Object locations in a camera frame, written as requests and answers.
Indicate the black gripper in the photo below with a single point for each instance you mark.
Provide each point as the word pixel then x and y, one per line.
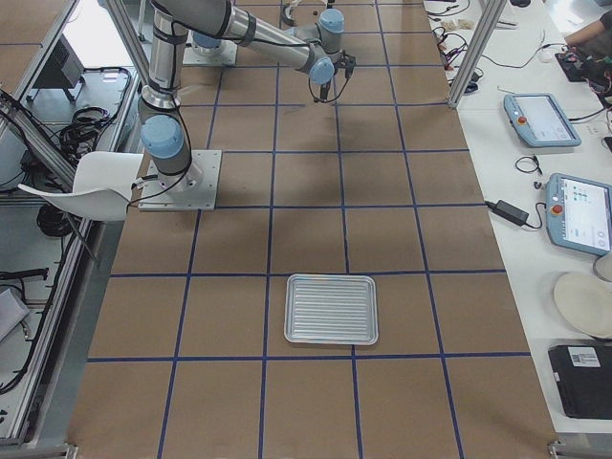
pixel 323 89

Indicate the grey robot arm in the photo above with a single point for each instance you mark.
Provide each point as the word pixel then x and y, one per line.
pixel 314 50

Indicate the ribbed metal tray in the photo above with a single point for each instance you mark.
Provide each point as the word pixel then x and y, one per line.
pixel 331 309

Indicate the olive green brake shoe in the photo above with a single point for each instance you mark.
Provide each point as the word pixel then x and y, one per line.
pixel 287 13

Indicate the upper blue teach pendant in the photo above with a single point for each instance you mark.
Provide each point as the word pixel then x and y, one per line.
pixel 539 121

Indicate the blue teach pendant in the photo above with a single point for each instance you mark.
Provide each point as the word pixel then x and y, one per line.
pixel 578 214
pixel 539 121

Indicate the black power adapter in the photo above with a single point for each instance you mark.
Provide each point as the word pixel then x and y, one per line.
pixel 509 212

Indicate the white plastic chair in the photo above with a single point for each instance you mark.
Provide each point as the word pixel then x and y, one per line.
pixel 101 189

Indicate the lower blue teach pendant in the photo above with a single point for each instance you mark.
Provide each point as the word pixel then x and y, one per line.
pixel 578 214

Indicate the beige round plate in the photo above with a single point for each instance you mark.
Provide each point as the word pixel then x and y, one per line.
pixel 585 302

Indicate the black laptop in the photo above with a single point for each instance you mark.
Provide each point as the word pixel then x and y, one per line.
pixel 583 377

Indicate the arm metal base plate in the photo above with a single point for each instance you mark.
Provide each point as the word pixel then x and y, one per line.
pixel 197 190
pixel 222 56

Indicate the right aluminium frame post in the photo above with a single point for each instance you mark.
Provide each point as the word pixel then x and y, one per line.
pixel 481 35

